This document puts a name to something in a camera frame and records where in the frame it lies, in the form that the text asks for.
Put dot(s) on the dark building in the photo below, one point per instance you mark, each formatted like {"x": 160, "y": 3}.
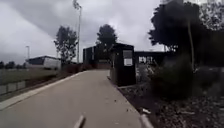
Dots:
{"x": 93, "y": 56}

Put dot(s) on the dark bush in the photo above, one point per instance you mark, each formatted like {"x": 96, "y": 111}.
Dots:
{"x": 173, "y": 80}

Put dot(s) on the low dark hedge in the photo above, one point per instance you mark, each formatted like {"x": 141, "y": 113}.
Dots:
{"x": 71, "y": 68}

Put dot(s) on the dark low shelter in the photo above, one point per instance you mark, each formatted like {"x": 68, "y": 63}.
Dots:
{"x": 151, "y": 55}

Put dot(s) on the pale concrete path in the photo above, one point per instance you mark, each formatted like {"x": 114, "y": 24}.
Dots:
{"x": 76, "y": 100}

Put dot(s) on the pale kerb strip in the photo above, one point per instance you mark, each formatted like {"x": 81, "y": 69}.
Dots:
{"x": 30, "y": 93}

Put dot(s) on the row of trees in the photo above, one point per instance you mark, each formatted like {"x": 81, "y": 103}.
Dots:
{"x": 10, "y": 65}

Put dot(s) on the black cabinet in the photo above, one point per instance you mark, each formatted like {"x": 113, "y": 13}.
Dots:
{"x": 122, "y": 73}

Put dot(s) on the large dark tree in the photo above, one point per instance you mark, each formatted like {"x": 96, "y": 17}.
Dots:
{"x": 176, "y": 23}

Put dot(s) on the white building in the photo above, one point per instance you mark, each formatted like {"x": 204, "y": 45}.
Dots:
{"x": 46, "y": 63}

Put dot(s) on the low grey wall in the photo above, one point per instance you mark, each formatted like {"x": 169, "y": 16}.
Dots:
{"x": 11, "y": 87}

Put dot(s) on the tall floodlight pole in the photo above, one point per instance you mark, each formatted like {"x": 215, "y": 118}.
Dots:
{"x": 79, "y": 36}

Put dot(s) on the grass field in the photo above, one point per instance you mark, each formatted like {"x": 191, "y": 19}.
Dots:
{"x": 20, "y": 75}

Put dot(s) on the dark mulch bed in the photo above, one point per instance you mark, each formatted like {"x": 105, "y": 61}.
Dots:
{"x": 186, "y": 113}

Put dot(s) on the robot's own part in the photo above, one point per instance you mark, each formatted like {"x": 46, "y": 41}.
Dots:
{"x": 79, "y": 122}
{"x": 146, "y": 122}

